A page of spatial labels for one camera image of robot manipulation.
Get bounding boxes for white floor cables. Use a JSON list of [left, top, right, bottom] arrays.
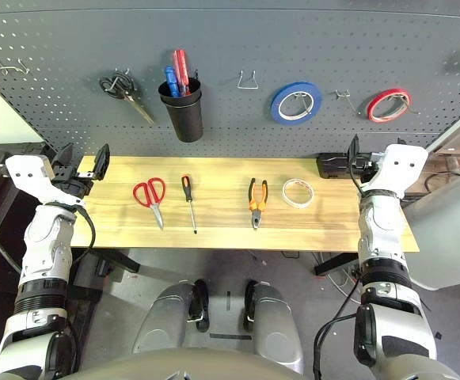
[[323, 253, 362, 306]]

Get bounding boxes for black plastic cup holder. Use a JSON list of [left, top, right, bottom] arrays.
[[158, 77, 205, 143]]

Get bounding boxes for black plastic tool case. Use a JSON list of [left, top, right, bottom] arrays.
[[317, 153, 357, 179]]

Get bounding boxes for silver wire pliers hook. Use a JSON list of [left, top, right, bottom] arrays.
[[237, 70, 260, 91]]

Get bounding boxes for black robot left foot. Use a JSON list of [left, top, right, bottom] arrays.
[[189, 279, 211, 333]]

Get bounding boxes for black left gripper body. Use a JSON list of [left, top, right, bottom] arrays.
[[50, 161, 97, 202]]

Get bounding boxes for black cable loop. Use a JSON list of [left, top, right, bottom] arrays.
[[425, 172, 456, 192]]

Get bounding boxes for grey metal pegboard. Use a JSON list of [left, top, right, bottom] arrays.
[[0, 0, 460, 159]]

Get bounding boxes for light grey plastic chair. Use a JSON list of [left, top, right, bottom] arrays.
[[403, 161, 460, 290]]

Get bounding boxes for orange black screwdriver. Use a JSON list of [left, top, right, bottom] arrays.
[[180, 174, 198, 235]]

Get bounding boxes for black robot foot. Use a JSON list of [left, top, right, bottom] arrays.
[[189, 279, 211, 333], [241, 279, 260, 333]]

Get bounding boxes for orange black pliers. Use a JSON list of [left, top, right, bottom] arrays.
[[247, 177, 269, 230]]

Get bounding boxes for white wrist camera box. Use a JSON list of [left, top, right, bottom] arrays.
[[362, 144, 428, 199], [4, 154, 86, 207]]

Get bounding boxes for black handled scissors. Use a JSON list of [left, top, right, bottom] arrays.
[[98, 69, 156, 126]]

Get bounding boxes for silver scissors hook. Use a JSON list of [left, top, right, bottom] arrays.
[[110, 67, 131, 95]]

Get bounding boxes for silver robot left leg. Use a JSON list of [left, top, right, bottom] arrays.
[[132, 279, 199, 355]]

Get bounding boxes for white tape roll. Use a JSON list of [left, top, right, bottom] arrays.
[[281, 177, 316, 210]]

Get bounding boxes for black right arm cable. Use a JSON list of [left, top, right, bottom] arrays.
[[312, 158, 367, 380]]

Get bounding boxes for silver blue tape hook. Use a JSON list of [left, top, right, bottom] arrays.
[[292, 91, 317, 116]]

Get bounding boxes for silver robot right leg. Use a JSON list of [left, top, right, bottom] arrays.
[[245, 279, 305, 375]]

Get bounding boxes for red handled scissors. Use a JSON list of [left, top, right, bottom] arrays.
[[132, 177, 167, 231]]

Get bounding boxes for black table leg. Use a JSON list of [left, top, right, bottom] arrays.
[[314, 253, 360, 277], [94, 248, 141, 274]]

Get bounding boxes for silver bent wire hook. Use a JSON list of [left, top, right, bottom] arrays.
[[0, 58, 31, 77]]

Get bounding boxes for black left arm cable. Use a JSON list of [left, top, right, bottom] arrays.
[[0, 168, 96, 274]]

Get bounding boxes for blue tape roll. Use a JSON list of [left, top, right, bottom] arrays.
[[269, 81, 324, 127]]

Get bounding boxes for silver red tape hook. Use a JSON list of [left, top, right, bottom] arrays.
[[387, 93, 420, 116]]

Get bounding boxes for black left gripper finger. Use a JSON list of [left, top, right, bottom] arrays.
[[53, 142, 75, 168], [93, 143, 112, 182]]

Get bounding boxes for silver robot leg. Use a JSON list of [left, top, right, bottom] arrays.
[[245, 279, 305, 375], [132, 279, 199, 355]]

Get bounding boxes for red handled screwdriver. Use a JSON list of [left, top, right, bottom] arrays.
[[173, 49, 191, 96]]

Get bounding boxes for blue handled screwdriver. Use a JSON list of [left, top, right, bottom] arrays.
[[163, 66, 181, 98]]

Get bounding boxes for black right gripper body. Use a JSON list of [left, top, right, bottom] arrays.
[[353, 151, 386, 186]]

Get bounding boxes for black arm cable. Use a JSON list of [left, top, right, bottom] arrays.
[[0, 168, 96, 274], [312, 158, 367, 380]]

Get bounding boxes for red tape roll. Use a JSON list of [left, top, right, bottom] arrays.
[[366, 88, 412, 124]]

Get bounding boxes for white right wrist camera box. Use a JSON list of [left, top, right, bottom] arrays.
[[362, 144, 428, 199]]

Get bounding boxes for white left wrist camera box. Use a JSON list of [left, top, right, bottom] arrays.
[[4, 154, 86, 207]]

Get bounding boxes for grey robot torso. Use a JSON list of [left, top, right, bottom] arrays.
[[55, 348, 460, 380]]

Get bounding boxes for black robot right foot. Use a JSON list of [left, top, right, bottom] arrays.
[[241, 279, 260, 333]]

